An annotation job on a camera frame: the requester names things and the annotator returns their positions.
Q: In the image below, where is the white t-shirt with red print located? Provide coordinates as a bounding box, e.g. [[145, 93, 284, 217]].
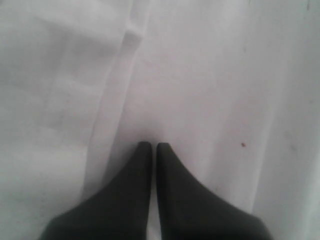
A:
[[0, 0, 320, 240]]

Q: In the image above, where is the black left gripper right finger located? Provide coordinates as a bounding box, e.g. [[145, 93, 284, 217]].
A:
[[156, 143, 273, 240]]

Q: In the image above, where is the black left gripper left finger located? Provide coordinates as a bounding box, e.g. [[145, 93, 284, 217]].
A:
[[40, 142, 153, 240]]

